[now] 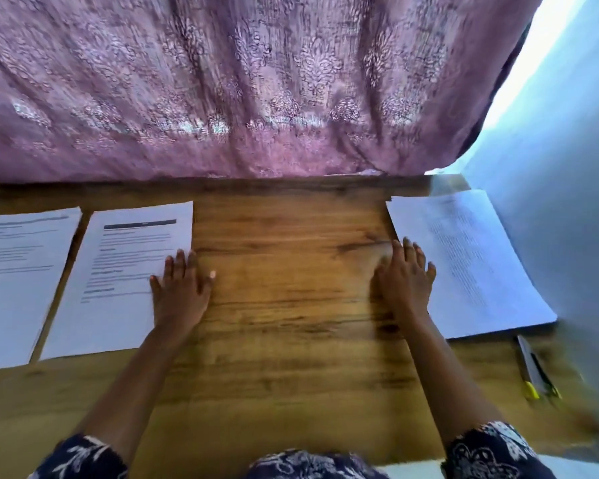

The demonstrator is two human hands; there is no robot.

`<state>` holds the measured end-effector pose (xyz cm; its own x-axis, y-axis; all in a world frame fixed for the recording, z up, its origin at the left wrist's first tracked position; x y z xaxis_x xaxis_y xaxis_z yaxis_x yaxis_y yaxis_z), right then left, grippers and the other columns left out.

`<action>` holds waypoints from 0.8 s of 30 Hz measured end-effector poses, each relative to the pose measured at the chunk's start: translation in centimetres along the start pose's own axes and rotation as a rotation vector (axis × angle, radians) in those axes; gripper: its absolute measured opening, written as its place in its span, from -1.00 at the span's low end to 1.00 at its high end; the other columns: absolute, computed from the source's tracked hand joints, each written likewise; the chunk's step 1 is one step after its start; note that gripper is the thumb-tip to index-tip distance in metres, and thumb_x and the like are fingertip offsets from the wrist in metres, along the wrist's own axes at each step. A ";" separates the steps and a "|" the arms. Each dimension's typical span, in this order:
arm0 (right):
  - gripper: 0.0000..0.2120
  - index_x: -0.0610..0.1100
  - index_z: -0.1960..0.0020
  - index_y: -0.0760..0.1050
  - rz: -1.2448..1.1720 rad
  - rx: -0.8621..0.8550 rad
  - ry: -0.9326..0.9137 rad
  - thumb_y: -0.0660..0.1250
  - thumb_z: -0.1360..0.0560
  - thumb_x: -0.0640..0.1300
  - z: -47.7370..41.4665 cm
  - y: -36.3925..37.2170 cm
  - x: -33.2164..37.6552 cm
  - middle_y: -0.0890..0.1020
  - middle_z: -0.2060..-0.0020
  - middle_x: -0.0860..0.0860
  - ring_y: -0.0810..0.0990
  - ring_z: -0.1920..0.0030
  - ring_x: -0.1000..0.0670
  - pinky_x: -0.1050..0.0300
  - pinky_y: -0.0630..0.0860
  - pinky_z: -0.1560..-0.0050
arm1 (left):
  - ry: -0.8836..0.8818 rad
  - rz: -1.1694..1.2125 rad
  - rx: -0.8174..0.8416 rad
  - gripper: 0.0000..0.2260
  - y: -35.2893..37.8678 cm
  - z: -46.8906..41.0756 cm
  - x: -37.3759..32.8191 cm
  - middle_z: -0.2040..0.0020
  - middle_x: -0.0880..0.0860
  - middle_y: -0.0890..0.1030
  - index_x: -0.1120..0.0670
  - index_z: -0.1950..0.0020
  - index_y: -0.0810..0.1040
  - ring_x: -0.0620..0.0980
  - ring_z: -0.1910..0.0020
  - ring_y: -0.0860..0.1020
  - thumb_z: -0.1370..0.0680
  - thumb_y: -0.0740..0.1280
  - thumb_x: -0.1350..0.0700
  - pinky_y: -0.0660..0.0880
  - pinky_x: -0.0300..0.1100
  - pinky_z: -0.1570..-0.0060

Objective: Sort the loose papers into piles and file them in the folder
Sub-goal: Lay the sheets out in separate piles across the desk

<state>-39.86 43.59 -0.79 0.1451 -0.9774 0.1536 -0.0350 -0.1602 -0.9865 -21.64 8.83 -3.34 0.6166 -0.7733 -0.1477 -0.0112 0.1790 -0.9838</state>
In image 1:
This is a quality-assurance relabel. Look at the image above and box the pink patterned curtain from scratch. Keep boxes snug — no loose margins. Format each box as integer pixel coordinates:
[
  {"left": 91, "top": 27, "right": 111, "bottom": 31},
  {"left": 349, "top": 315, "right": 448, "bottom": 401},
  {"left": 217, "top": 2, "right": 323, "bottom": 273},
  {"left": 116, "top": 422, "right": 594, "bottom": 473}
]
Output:
[{"left": 0, "top": 0, "right": 545, "bottom": 184}]

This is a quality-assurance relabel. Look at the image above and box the person's right hand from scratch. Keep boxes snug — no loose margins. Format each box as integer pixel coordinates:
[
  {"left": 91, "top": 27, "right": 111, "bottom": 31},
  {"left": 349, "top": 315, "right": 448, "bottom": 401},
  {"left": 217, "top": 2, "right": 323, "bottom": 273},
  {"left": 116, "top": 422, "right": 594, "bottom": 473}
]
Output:
[{"left": 374, "top": 237, "right": 437, "bottom": 330}]

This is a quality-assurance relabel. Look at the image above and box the person's left forearm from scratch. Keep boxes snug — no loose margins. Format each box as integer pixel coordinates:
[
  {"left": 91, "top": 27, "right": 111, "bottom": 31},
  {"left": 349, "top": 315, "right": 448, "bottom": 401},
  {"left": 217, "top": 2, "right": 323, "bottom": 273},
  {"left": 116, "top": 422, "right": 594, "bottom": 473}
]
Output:
[{"left": 75, "top": 329, "right": 186, "bottom": 465}]

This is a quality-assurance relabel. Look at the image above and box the silver yellow black stapler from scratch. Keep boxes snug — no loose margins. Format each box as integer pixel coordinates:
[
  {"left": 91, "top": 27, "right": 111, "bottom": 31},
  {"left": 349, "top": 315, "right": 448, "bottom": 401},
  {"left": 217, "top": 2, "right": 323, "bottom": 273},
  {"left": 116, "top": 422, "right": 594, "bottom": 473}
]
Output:
[{"left": 517, "top": 334, "right": 561, "bottom": 402}]

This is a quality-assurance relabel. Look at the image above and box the person's right forearm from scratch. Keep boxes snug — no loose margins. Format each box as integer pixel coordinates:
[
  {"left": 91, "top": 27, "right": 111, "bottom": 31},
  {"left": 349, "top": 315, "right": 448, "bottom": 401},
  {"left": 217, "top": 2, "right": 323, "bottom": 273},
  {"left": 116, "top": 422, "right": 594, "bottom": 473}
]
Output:
[{"left": 394, "top": 314, "right": 505, "bottom": 450}]

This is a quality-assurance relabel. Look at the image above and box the person's left hand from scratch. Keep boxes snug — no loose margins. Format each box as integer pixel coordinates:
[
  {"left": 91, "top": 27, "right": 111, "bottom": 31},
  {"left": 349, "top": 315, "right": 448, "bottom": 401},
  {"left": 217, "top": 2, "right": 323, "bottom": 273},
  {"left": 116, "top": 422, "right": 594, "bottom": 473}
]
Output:
[{"left": 150, "top": 249, "right": 218, "bottom": 345}]

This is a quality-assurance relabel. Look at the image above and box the dark-header text paper pile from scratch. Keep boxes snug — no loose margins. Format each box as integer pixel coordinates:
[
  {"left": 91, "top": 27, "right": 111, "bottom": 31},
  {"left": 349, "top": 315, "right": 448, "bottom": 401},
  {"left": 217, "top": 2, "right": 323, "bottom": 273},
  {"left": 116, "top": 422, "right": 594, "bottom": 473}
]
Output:
[{"left": 40, "top": 201, "right": 195, "bottom": 361}]

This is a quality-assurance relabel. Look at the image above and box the grey-header text paper pile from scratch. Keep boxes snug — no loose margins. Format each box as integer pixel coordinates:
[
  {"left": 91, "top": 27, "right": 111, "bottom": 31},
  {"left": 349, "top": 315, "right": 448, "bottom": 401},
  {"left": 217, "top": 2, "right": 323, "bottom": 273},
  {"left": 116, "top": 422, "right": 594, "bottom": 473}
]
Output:
[{"left": 0, "top": 207, "right": 82, "bottom": 372}]

